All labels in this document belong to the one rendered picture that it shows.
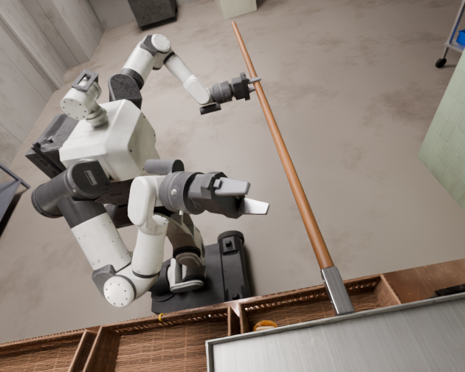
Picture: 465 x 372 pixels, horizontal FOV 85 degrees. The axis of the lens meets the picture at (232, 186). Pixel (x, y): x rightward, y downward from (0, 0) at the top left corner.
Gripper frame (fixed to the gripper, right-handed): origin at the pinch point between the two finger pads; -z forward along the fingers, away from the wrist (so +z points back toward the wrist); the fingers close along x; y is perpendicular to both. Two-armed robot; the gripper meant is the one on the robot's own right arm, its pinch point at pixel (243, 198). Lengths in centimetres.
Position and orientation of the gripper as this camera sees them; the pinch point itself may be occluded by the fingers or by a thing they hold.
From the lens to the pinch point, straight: 45.9
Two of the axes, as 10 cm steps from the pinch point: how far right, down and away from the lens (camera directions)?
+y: -3.1, 8.8, -3.6
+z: -8.2, -0.6, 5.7
